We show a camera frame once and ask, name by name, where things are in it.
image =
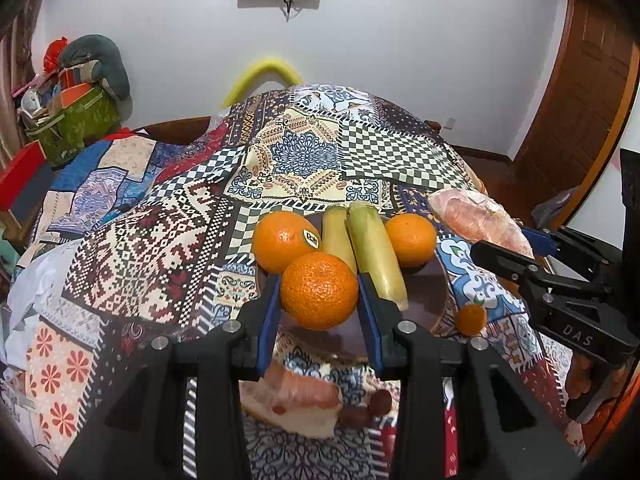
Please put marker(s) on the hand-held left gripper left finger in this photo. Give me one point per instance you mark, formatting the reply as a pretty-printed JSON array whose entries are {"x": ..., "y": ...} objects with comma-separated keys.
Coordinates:
[{"x": 267, "y": 325}]

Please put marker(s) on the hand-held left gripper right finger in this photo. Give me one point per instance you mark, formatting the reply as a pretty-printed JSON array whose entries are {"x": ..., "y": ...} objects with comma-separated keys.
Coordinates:
[{"x": 372, "y": 325}]

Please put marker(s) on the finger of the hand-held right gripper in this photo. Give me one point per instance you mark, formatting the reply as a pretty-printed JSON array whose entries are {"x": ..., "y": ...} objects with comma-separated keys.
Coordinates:
[
  {"x": 510, "y": 262},
  {"x": 575, "y": 257}
]

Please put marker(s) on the peeled pomelo segment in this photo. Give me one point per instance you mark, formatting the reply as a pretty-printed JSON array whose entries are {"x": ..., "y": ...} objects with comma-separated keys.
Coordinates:
[{"x": 480, "y": 220}]

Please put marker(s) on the purple round plate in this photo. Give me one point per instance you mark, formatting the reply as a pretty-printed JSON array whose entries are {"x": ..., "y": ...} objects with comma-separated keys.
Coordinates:
[{"x": 425, "y": 295}]

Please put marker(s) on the large plain orange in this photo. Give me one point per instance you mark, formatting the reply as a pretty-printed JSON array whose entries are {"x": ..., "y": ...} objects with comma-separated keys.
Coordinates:
[{"x": 319, "y": 291}]

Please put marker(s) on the yellow sugarcane piece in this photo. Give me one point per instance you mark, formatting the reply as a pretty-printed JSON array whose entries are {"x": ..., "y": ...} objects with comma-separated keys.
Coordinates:
[
  {"x": 377, "y": 255},
  {"x": 336, "y": 235}
]

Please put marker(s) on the large orange with sticker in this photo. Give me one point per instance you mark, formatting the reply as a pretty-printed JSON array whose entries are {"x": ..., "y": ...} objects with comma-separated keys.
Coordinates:
[{"x": 280, "y": 242}]

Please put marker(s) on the small tangerine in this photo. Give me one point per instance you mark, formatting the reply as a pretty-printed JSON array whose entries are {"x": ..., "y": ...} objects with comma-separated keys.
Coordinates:
[
  {"x": 411, "y": 239},
  {"x": 471, "y": 319}
]

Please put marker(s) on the pomelo slice with rind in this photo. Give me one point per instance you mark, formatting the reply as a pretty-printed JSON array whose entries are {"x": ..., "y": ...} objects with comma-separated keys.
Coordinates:
[{"x": 295, "y": 400}]

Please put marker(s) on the red dates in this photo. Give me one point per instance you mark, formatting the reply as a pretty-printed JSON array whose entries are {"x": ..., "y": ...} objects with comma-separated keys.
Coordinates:
[{"x": 372, "y": 407}]

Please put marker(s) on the wooden door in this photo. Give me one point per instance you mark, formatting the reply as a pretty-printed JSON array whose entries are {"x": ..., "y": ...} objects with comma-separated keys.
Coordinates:
[{"x": 580, "y": 90}]

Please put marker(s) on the patchwork tablecloth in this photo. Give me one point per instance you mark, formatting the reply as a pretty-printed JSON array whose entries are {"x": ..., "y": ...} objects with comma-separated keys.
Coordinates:
[{"x": 300, "y": 160}]

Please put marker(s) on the wooden headboard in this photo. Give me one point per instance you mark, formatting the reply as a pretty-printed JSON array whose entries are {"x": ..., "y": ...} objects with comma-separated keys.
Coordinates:
[{"x": 175, "y": 130}]

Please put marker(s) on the blue patchwork quilt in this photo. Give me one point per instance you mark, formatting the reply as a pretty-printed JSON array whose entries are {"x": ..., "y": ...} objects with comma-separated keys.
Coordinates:
[{"x": 95, "y": 185}]

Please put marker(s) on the white crumpled cloth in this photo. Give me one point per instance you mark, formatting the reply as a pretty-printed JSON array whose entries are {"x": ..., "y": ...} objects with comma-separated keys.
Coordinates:
[{"x": 30, "y": 300}]

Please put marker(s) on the yellow foam tube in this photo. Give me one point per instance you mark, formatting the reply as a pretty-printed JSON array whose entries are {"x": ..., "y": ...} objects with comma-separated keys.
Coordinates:
[{"x": 262, "y": 72}]

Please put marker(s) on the green storage bag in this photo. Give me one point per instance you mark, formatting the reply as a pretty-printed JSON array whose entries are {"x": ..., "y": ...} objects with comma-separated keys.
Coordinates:
[{"x": 80, "y": 125}]

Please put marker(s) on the red box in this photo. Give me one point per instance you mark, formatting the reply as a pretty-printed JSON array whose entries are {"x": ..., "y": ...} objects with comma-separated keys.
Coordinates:
[{"x": 22, "y": 175}]

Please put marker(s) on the orange cardboard box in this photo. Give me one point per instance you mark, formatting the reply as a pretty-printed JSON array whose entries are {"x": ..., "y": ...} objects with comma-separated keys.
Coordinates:
[{"x": 77, "y": 94}]

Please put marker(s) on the grey pillow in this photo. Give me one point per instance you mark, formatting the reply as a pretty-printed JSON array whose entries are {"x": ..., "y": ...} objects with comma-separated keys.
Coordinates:
[{"x": 107, "y": 60}]

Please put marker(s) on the red plastic bag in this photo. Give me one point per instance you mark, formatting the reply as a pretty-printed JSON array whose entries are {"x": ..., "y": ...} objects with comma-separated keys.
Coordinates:
[{"x": 54, "y": 55}]

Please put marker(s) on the striped brown curtain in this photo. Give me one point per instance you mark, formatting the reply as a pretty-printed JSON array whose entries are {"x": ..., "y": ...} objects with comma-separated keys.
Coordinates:
[{"x": 20, "y": 35}]

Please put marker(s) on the wall socket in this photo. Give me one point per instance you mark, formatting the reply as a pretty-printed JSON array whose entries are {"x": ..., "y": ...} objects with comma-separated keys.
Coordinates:
[{"x": 449, "y": 123}]

